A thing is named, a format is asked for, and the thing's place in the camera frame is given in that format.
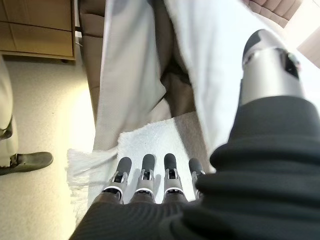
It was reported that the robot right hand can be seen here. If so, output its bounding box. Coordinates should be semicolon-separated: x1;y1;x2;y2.
67;28;320;240

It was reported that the white duvet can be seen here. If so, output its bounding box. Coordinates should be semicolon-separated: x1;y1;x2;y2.
164;0;320;173

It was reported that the beige fringed blanket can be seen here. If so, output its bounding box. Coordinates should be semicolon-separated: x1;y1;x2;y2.
66;0;201;203

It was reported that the tufted upholstered headboard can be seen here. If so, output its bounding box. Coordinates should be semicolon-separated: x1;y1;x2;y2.
246;0;320;28

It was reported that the dark robot right foot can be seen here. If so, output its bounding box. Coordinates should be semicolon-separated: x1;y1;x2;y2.
0;151;54;176

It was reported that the wooden nightstand with drawers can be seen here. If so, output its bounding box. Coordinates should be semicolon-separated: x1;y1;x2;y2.
0;0;77;65

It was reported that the brown upholstered bed frame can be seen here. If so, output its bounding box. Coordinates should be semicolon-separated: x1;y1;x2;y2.
79;0;197;118

